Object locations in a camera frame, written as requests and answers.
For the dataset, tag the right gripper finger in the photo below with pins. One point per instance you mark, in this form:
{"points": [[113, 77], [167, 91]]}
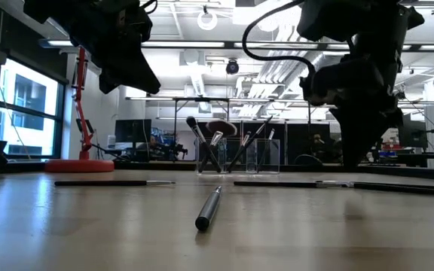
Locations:
{"points": [[364, 135]]}

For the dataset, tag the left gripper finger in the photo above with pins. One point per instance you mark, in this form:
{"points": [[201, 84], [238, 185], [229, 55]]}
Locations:
{"points": [[134, 77]]}

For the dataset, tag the black spoolie brush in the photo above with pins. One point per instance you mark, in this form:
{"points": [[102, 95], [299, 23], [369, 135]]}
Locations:
{"points": [[277, 184]]}

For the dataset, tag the fan makeup brush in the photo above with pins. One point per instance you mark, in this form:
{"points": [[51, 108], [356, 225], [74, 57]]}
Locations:
{"points": [[222, 128]]}

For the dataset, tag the clear acrylic brush organizer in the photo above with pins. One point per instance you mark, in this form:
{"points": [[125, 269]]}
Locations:
{"points": [[252, 162]]}

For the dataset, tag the background black robot arm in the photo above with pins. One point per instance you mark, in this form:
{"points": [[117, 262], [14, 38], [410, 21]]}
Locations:
{"points": [[175, 150]]}

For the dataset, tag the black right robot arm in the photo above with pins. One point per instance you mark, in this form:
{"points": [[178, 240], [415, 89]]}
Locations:
{"points": [[360, 19]]}

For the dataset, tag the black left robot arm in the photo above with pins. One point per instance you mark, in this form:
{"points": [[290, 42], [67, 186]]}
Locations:
{"points": [[51, 11]]}

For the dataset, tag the person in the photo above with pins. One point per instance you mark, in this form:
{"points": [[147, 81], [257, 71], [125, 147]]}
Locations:
{"points": [[318, 140]]}

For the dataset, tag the black computer monitor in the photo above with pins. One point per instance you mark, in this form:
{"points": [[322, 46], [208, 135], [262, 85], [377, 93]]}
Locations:
{"points": [[414, 131], [132, 130]]}

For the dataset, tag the ceiling light strip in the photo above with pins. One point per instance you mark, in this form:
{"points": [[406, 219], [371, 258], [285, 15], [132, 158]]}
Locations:
{"points": [[57, 43]]}

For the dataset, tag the black round ceiling fixture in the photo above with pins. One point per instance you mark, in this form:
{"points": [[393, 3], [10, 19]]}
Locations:
{"points": [[232, 67]]}

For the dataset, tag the red desk lamp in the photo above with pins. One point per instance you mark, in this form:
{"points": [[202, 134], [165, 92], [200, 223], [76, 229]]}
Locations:
{"points": [[79, 165]]}

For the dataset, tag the large window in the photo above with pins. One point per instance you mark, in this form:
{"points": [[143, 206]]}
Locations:
{"points": [[28, 90]]}

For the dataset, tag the white-tipped makeup brush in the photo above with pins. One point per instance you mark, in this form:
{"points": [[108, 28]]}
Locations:
{"points": [[207, 209]]}

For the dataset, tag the black background rig frame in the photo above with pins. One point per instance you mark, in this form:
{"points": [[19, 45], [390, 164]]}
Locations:
{"points": [[202, 99]]}

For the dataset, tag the black aluminium table frame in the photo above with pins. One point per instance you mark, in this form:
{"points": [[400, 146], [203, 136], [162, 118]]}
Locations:
{"points": [[156, 165]]}

